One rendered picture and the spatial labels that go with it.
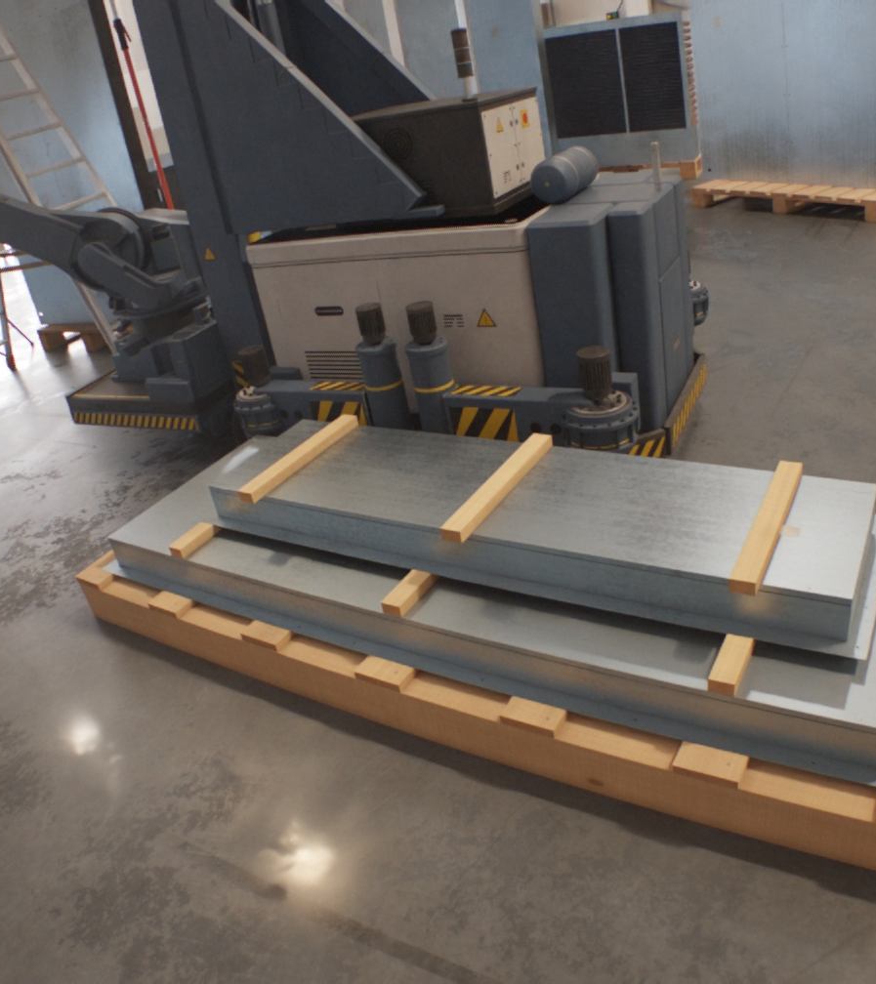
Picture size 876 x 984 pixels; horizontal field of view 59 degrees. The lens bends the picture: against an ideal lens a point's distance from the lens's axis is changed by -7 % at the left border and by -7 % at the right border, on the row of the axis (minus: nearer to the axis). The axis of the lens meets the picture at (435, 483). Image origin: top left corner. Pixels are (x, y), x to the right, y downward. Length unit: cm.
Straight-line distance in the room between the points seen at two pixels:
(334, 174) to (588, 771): 196
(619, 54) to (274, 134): 549
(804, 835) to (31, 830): 163
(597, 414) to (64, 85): 401
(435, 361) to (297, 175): 83
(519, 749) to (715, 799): 41
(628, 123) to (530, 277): 565
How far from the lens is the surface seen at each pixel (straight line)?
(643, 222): 243
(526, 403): 238
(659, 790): 164
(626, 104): 804
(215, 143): 305
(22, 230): 368
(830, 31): 635
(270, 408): 287
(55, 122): 492
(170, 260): 369
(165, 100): 318
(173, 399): 332
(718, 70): 683
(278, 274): 292
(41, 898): 194
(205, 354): 327
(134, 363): 370
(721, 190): 654
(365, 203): 273
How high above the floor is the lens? 133
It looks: 28 degrees down
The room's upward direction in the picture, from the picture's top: 11 degrees counter-clockwise
